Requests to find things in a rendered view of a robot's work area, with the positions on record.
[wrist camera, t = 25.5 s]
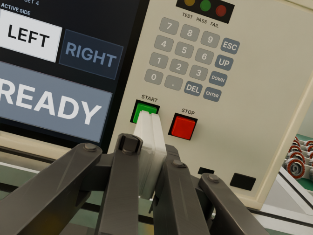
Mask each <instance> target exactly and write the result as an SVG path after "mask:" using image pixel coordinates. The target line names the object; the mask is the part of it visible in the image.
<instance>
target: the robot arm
mask: <svg viewBox="0 0 313 235"><path fill-rule="evenodd" d="M91 191H104V193H103V197H102V202H101V206H100V211H99V215H98V219H97V223H96V228H95V233H94V235H138V203H139V196H140V198H141V199H146V200H150V199H152V197H153V194H154V191H155V195H154V198H153V201H152V204H151V206H150V210H149V214H150V213H151V211H153V222H154V235H270V234H269V233H268V232H267V231H266V229H265V228H264V227H263V226H262V225H261V224H260V223H259V221H258V220H257V219H256V218H255V217H254V216H253V214H252V213H251V212H250V211H249V210H248V209H247V208H246V206H245V205H244V204H243V203H242V202H241V201H240V199H239V198H238V197H237V196H236V195H235V194H234V193H233V191H232V190H231V189H230V188H229V187H228V186H227V185H226V184H225V183H224V181H223V180H221V179H220V178H219V177H218V176H216V175H214V174H212V173H203V174H202V175H201V178H197V177H195V176H193V175H191V174H190V171H189V168H188V167H187V165H186V164H185V163H183V162H181V160H180V157H179V154H178V150H177V149H176V148H175V147H174V146H172V145H168V144H165V142H164V138H163V131H162V127H161V122H160V117H159V115H157V114H154V113H152V114H149V112H147V111H143V110H142V111H140V114H139V117H138V120H137V124H136V127H135V130H134V134H133V135H132V134H128V133H121V134H119V135H118V138H117V142H116V145H115V149H114V152H113V153H110V154H102V149H101V148H100V147H98V146H96V145H94V144H92V143H80V144H78V145H77V146H75V147H74V148H72V149H71V150H70V151H68V152H67V153H65V154H64V155H63V156H61V157H60V158H58V159H57V160H56V161H54V162H53V163H52V164H50V165H49V166H47V167H46V168H45V169H43V170H42V171H40V172H39V173H38V174H36V175H35V176H34V177H32V178H31V179H29V180H28V181H27V182H25V183H24V184H22V185H21V186H20V187H18V188H17V189H15V190H14V191H13V192H11V193H10V194H9V195H7V196H6V197H4V198H3V199H1V200H0V235H59V234H60V232H61V231H62V230H63V229H64V228H65V227H66V225H67V224H68V223H69V222H70V220H71V219H72V218H73V217H74V215H75V214H76V213H77V212H78V210H79V209H80V208H81V207H82V206H83V204H84V203H85V202H86V200H87V199H88V198H89V197H90V195H91ZM214 208H215V210H216V215H215V218H213V217H212V213H213V211H214Z"/></svg>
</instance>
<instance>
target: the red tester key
mask: <svg viewBox="0 0 313 235"><path fill-rule="evenodd" d="M194 126H195V121H194V120H191V119H187V118H184V117H180V116H177V117H176V120H175V122H174V125H173V128H172V131H171V134H172V135H174V136H177V137H181V138H185V139H190V137H191V134H192V131H193V129H194Z"/></svg>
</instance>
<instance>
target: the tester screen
mask: <svg viewBox="0 0 313 235"><path fill-rule="evenodd" d="M139 1H140V0H0V9H4V10H7V11H10V12H13V13H16V14H20V15H23V16H26V17H29V18H32V19H36V20H39V21H42V22H45V23H49V24H52V25H55V26H58V27H61V28H65V29H68V30H71V31H75V32H78V33H81V34H84V35H88V36H91V37H94V38H97V39H100V40H103V41H107V42H111V43H113V44H117V45H120V46H123V51H122V55H121V59H120V62H119V66H118V70H117V74H116V78H115V80H113V79H110V78H106V77H103V76H99V75H96V74H92V73H89V72H86V71H83V70H79V69H75V68H72V67H69V66H65V65H62V64H58V63H55V62H51V61H48V60H44V59H41V58H38V57H35V56H31V55H27V54H24V53H21V52H17V51H14V50H10V49H7V48H3V47H0V61H2V62H6V63H9V64H12V65H16V66H19V67H23V68H26V69H30V70H34V71H37V72H41V73H44V74H47V75H51V76H55V77H58V78H62V79H65V80H69V81H72V82H75V83H79V84H83V85H86V86H89V87H93V88H96V89H100V90H104V91H107V92H111V93H112V97H111V101H110V104H109V109H108V112H107V116H106V119H105V123H104V127H103V131H102V135H101V138H100V142H99V143H98V142H95V141H91V140H87V139H83V138H79V137H75V136H71V135H67V134H64V133H60V132H56V131H52V130H48V129H44V128H40V127H37V126H33V125H29V124H25V123H21V122H17V121H13V120H10V119H6V118H2V117H0V123H3V124H7V125H11V126H15V127H19V128H22V129H26V130H30V131H35V132H38V133H42V134H46V135H50V136H53V137H57V138H62V139H66V140H69V141H73V142H77V143H92V144H94V145H96V146H98V147H101V143H102V139H103V135H104V132H105V128H106V124H107V120H108V117H109V113H110V109H111V105H112V102H113V98H114V95H115V91H116V87H117V83H118V79H119V76H120V73H121V69H122V64H123V61H124V57H125V54H126V50H127V46H128V43H129V38H130V35H131V31H132V28H133V24H134V20H135V17H136V13H137V9H138V5H139Z"/></svg>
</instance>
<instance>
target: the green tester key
mask: <svg viewBox="0 0 313 235"><path fill-rule="evenodd" d="M142 110H143V111H147V112H149V114H152V113H154V114H156V112H157V108H156V107H153V106H149V105H146V104H142V103H138V105H137V108H136V112H135V115H134V118H133V122H134V123H137V120H138V117H139V114H140V111H142Z"/></svg>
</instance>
